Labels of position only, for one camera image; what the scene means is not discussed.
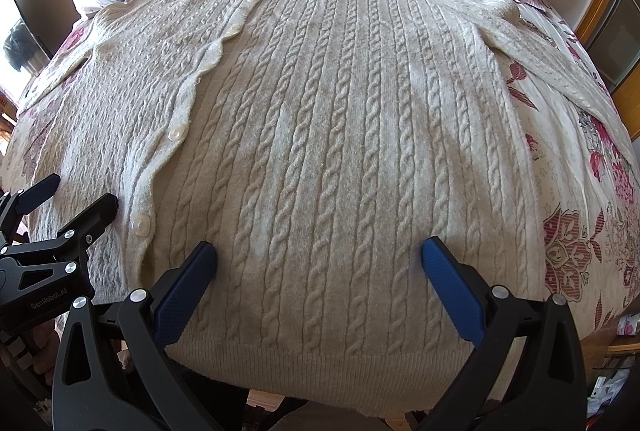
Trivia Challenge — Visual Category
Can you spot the cream cable knit cardigan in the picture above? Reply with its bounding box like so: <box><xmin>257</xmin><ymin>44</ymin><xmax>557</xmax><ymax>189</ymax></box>
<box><xmin>17</xmin><ymin>0</ymin><xmax>637</xmax><ymax>416</ymax></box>

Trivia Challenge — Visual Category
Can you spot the floral bed sheet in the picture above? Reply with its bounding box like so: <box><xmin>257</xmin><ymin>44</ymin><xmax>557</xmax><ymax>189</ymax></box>
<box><xmin>0</xmin><ymin>0</ymin><xmax>640</xmax><ymax>342</ymax></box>

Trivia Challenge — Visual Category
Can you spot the wooden headboard frame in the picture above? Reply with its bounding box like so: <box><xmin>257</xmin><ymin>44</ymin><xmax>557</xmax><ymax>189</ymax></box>
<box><xmin>577</xmin><ymin>0</ymin><xmax>640</xmax><ymax>141</ymax></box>

